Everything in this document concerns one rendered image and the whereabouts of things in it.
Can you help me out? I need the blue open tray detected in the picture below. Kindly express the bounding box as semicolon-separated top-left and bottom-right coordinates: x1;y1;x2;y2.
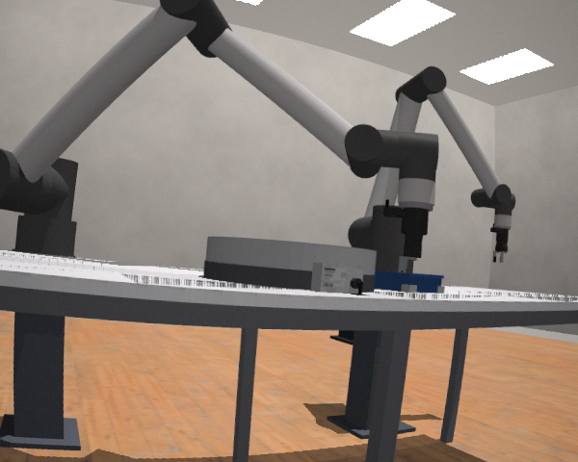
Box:
375;270;444;293

